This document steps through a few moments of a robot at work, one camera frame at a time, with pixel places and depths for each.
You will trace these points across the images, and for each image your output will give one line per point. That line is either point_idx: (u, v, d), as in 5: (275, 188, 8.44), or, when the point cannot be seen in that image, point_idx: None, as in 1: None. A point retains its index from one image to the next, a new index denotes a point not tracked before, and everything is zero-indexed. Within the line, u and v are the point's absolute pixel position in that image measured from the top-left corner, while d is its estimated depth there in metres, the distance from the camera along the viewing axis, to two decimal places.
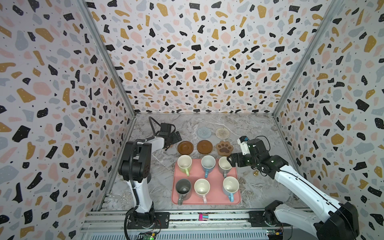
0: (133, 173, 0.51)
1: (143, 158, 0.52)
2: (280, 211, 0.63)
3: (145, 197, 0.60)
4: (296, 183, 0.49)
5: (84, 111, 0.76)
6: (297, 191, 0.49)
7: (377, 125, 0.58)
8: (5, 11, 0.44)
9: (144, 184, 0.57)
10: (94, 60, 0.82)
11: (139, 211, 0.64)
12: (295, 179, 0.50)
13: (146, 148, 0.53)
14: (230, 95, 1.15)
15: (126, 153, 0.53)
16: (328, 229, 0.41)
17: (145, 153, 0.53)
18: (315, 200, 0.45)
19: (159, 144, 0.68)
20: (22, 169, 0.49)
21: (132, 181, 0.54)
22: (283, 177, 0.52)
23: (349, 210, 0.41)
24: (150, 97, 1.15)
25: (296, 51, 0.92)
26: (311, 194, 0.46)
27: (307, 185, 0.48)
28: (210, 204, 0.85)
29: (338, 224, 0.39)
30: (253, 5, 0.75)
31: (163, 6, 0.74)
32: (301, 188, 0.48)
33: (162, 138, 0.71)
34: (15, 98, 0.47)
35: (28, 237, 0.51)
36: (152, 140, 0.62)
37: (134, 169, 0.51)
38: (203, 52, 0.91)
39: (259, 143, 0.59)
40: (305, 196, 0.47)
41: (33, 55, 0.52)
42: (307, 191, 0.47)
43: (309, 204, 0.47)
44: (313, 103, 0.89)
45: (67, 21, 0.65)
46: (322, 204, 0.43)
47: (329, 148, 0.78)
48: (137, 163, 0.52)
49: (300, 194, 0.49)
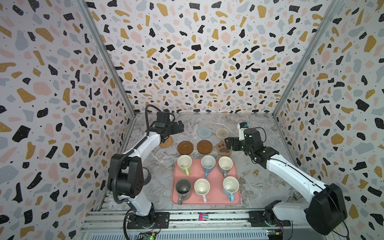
0: (121, 189, 0.46)
1: (132, 176, 0.46)
2: (276, 209, 0.64)
3: (141, 203, 0.56)
4: (285, 169, 0.52)
5: (84, 111, 0.76)
6: (287, 178, 0.52)
7: (377, 125, 0.58)
8: (5, 11, 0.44)
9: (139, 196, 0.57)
10: (94, 60, 0.82)
11: (139, 215, 0.63)
12: (284, 165, 0.53)
13: (134, 165, 0.45)
14: (230, 95, 1.15)
15: (112, 170, 0.46)
16: (313, 209, 0.43)
17: (133, 169, 0.46)
18: (301, 182, 0.47)
19: (152, 144, 0.58)
20: (23, 169, 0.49)
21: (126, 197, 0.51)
22: (273, 165, 0.55)
23: (334, 190, 0.43)
24: (150, 97, 1.15)
25: (296, 51, 0.92)
26: (298, 177, 0.48)
27: (295, 170, 0.51)
28: (210, 204, 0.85)
29: (322, 202, 0.40)
30: (253, 5, 0.75)
31: (163, 6, 0.74)
32: (290, 174, 0.50)
33: (155, 135, 0.61)
34: (15, 98, 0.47)
35: (28, 237, 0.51)
36: (143, 145, 0.54)
37: (122, 186, 0.46)
38: (203, 52, 0.91)
39: (256, 133, 0.60)
40: (293, 181, 0.50)
41: (33, 55, 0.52)
42: (295, 175, 0.49)
43: (298, 189, 0.49)
44: (313, 103, 0.89)
45: (67, 21, 0.65)
46: (308, 186, 0.45)
47: (329, 148, 0.78)
48: (125, 180, 0.47)
49: (290, 180, 0.51)
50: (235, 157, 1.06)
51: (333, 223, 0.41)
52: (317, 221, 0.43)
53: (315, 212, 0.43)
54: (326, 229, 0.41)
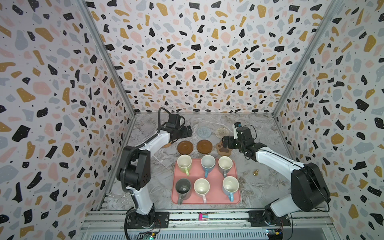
0: (128, 180, 0.49)
1: (141, 168, 0.48)
2: (273, 205, 0.65)
3: (144, 200, 0.57)
4: (270, 156, 0.58)
5: (84, 111, 0.76)
6: (273, 164, 0.57)
7: (377, 125, 0.58)
8: (5, 11, 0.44)
9: (144, 191, 0.55)
10: (94, 60, 0.82)
11: (139, 213, 0.64)
12: (269, 153, 0.59)
13: (144, 158, 0.48)
14: (230, 94, 1.15)
15: (122, 161, 0.49)
16: (295, 187, 0.47)
17: (142, 161, 0.48)
18: (283, 165, 0.52)
19: (163, 142, 0.62)
20: (23, 169, 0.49)
21: (131, 189, 0.53)
22: (260, 155, 0.61)
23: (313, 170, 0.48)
24: (150, 97, 1.15)
25: (296, 51, 0.92)
26: (280, 161, 0.54)
27: (278, 155, 0.56)
28: (211, 204, 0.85)
29: (300, 178, 0.44)
30: (253, 5, 0.75)
31: (163, 5, 0.74)
32: (274, 159, 0.56)
33: (166, 133, 0.64)
34: (15, 98, 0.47)
35: (28, 237, 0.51)
36: (153, 141, 0.56)
37: (130, 177, 0.49)
38: (203, 52, 0.91)
39: (246, 131, 0.67)
40: (278, 166, 0.55)
41: (33, 55, 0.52)
42: (278, 159, 0.55)
43: (282, 172, 0.53)
44: (313, 103, 0.89)
45: (67, 21, 0.65)
46: (289, 166, 0.50)
47: (329, 148, 0.78)
48: (133, 171, 0.49)
49: (275, 165, 0.56)
50: (235, 157, 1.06)
51: (314, 200, 0.44)
52: (300, 199, 0.46)
53: (297, 190, 0.46)
54: (309, 205, 0.44)
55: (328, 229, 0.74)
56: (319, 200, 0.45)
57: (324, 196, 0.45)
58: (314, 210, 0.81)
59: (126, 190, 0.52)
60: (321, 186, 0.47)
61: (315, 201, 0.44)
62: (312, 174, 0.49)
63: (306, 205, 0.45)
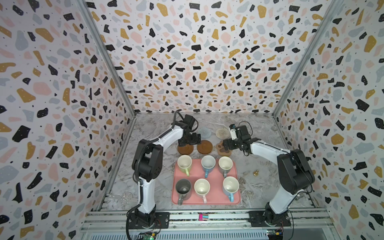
0: (141, 171, 0.53)
1: (154, 161, 0.52)
2: (272, 202, 0.66)
3: (148, 197, 0.59)
4: (261, 145, 0.64)
5: (84, 111, 0.76)
6: (264, 153, 0.63)
7: (377, 125, 0.58)
8: (5, 11, 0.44)
9: (152, 184, 0.57)
10: (94, 60, 0.82)
11: (140, 210, 0.64)
12: (259, 143, 0.66)
13: (157, 152, 0.51)
14: (230, 95, 1.15)
15: (138, 152, 0.53)
16: (281, 171, 0.52)
17: (155, 155, 0.52)
18: (272, 152, 0.57)
19: (176, 137, 0.64)
20: (22, 169, 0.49)
21: (141, 180, 0.56)
22: (254, 146, 0.68)
23: (298, 154, 0.51)
24: (150, 97, 1.15)
25: (296, 51, 0.92)
26: (270, 148, 0.59)
27: (267, 144, 0.62)
28: (210, 204, 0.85)
29: (284, 161, 0.49)
30: (253, 5, 0.75)
31: (163, 6, 0.74)
32: (264, 148, 0.62)
33: (180, 128, 0.67)
34: (15, 98, 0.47)
35: (28, 237, 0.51)
36: (166, 136, 0.59)
37: (143, 168, 0.53)
38: (203, 52, 0.91)
39: (243, 127, 0.75)
40: (268, 153, 0.60)
41: (33, 55, 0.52)
42: (267, 147, 0.60)
43: (272, 159, 0.58)
44: (313, 103, 0.89)
45: (67, 21, 0.65)
46: (277, 152, 0.55)
47: (329, 148, 0.78)
48: (146, 163, 0.53)
49: (266, 153, 0.61)
50: (235, 157, 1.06)
51: (298, 181, 0.48)
52: (286, 181, 0.51)
53: (283, 173, 0.51)
54: (293, 187, 0.48)
55: (328, 230, 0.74)
56: (303, 182, 0.48)
57: (308, 178, 0.49)
58: (314, 210, 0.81)
59: (138, 180, 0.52)
60: (306, 170, 0.50)
61: (299, 182, 0.48)
62: (298, 159, 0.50)
63: (290, 187, 0.49)
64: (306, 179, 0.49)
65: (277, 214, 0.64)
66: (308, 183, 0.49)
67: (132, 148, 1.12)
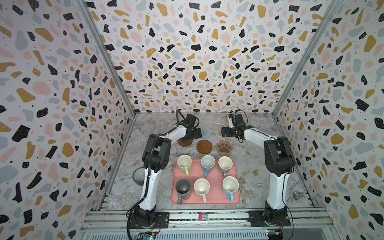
0: (152, 162, 0.59)
1: (163, 153, 0.58)
2: (270, 199, 0.67)
3: (154, 188, 0.62)
4: (253, 132, 0.70)
5: (84, 111, 0.76)
6: (256, 139, 0.68)
7: (377, 125, 0.58)
8: (5, 11, 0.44)
9: (158, 176, 0.61)
10: (94, 60, 0.82)
11: (141, 208, 0.64)
12: (251, 130, 0.71)
13: (166, 145, 0.58)
14: (230, 95, 1.15)
15: (149, 145, 0.60)
16: (268, 155, 0.58)
17: (164, 148, 0.58)
18: (262, 138, 0.63)
19: (180, 135, 0.70)
20: (23, 169, 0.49)
21: (149, 170, 0.60)
22: (247, 133, 0.74)
23: (283, 141, 0.60)
24: (150, 97, 1.15)
25: (296, 51, 0.92)
26: (260, 135, 0.65)
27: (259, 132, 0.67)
28: (210, 204, 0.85)
29: (270, 146, 0.55)
30: (253, 5, 0.75)
31: (163, 5, 0.74)
32: (256, 135, 0.67)
33: (184, 127, 0.73)
34: (15, 98, 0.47)
35: (28, 237, 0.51)
36: (173, 132, 0.66)
37: (154, 159, 0.58)
38: (203, 52, 0.91)
39: (238, 116, 0.81)
40: (259, 140, 0.66)
41: (33, 55, 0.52)
42: (258, 134, 0.66)
43: (262, 145, 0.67)
44: (313, 103, 0.89)
45: (67, 21, 0.65)
46: (265, 138, 0.61)
47: (329, 148, 0.78)
48: (157, 155, 0.59)
49: (257, 140, 0.68)
50: (235, 157, 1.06)
51: (280, 164, 0.55)
52: (271, 165, 0.57)
53: (268, 156, 0.58)
54: (276, 169, 0.55)
55: (328, 229, 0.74)
56: (285, 165, 0.55)
57: (289, 162, 0.56)
58: (314, 210, 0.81)
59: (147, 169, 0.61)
60: (288, 154, 0.58)
61: (280, 165, 0.55)
62: (283, 146, 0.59)
63: (273, 169, 0.57)
64: (288, 162, 0.56)
65: (276, 209, 0.65)
66: (290, 166, 0.56)
67: (132, 148, 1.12)
